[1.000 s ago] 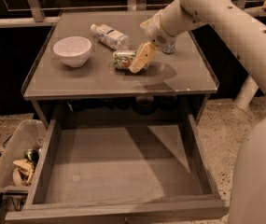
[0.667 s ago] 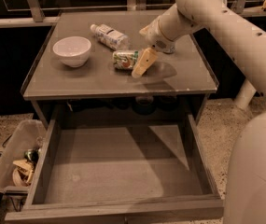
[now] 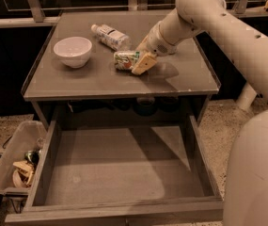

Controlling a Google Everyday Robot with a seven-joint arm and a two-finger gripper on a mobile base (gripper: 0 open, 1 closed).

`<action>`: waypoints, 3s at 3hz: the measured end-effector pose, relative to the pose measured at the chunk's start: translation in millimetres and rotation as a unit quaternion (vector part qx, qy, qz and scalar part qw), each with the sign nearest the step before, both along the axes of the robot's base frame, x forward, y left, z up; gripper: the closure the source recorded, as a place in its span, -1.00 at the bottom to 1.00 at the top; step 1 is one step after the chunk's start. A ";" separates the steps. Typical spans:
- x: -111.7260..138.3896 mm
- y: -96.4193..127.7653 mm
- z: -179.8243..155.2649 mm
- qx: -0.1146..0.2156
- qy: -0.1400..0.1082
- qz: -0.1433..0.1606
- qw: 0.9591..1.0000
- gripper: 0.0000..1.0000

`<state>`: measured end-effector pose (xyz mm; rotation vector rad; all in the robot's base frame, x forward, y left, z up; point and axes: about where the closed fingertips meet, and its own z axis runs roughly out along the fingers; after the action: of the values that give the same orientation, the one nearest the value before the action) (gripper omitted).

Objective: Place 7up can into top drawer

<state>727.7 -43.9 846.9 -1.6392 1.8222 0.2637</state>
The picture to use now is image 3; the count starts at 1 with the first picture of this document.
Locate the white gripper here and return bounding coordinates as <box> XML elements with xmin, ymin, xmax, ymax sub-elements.
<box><xmin>132</xmin><ymin>22</ymin><xmax>177</xmax><ymax>75</ymax></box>

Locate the green white 7up can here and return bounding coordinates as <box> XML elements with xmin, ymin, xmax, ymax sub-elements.
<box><xmin>114</xmin><ymin>51</ymin><xmax>140</xmax><ymax>71</ymax></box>

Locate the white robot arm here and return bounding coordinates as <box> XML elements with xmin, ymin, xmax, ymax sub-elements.
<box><xmin>137</xmin><ymin>0</ymin><xmax>268</xmax><ymax>226</ymax></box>

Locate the grey cabinet with top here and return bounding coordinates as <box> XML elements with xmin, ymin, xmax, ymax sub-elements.
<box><xmin>22</xmin><ymin>10</ymin><xmax>220</xmax><ymax>122</ymax></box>

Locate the open grey top drawer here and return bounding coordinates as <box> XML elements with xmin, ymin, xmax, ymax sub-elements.
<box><xmin>5</xmin><ymin>117</ymin><xmax>223</xmax><ymax>226</ymax></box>

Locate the green can in bin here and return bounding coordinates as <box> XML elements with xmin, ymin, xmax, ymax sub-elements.
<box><xmin>24</xmin><ymin>151</ymin><xmax>39</xmax><ymax>165</ymax></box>

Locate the clear plastic water bottle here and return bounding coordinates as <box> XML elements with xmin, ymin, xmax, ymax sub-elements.
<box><xmin>91</xmin><ymin>24</ymin><xmax>132</xmax><ymax>51</ymax></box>

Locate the white ceramic bowl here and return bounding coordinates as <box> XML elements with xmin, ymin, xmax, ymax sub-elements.
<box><xmin>54</xmin><ymin>37</ymin><xmax>92</xmax><ymax>68</ymax></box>

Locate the yellow object in bin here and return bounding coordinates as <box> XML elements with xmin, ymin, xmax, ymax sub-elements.
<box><xmin>12</xmin><ymin>160</ymin><xmax>35</xmax><ymax>188</ymax></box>

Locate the clear plastic bin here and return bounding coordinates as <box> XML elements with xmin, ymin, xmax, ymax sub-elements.
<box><xmin>0</xmin><ymin>121</ymin><xmax>47</xmax><ymax>195</ymax></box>

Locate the metal railing frame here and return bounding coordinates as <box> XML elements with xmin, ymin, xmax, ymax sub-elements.
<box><xmin>0</xmin><ymin>0</ymin><xmax>268</xmax><ymax>30</ymax></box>

